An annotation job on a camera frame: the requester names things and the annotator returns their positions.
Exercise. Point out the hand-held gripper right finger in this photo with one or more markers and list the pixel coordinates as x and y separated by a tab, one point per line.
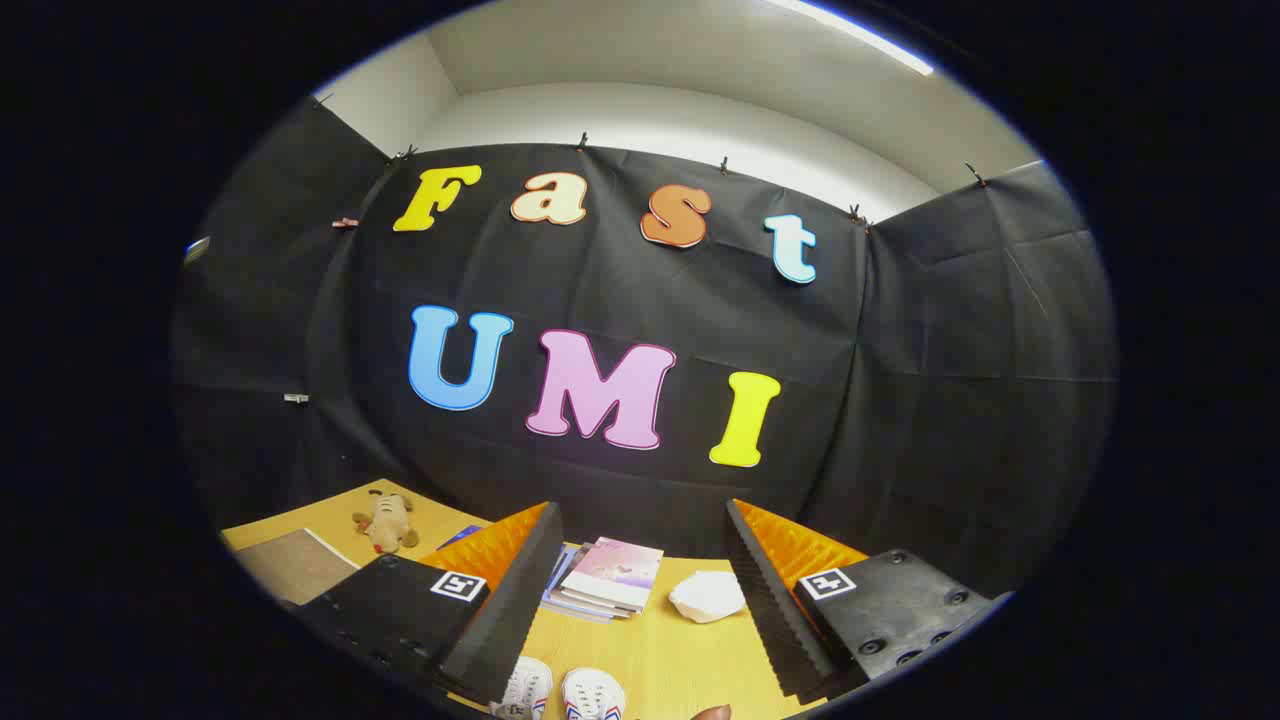
765	590

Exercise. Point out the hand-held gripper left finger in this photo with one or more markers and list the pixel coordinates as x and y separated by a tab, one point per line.
520	590

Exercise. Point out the white shoe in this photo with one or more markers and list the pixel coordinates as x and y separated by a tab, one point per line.
592	692
525	685

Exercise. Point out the cream fabric storage box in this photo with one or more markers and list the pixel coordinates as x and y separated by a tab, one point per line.
295	570

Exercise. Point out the dark cover book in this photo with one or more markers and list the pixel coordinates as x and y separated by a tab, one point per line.
563	570

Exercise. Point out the light blue book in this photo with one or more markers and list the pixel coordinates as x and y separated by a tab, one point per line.
575	606

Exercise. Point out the white plush toy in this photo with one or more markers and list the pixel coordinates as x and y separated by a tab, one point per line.
708	597

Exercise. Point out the dark blue book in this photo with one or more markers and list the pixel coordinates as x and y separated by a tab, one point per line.
462	535

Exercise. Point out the pink cover book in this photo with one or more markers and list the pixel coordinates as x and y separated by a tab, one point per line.
615	570

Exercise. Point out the beige plush toy animal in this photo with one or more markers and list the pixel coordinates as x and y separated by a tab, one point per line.
388	525

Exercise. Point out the black backdrop cloth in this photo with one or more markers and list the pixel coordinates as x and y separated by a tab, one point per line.
600	280

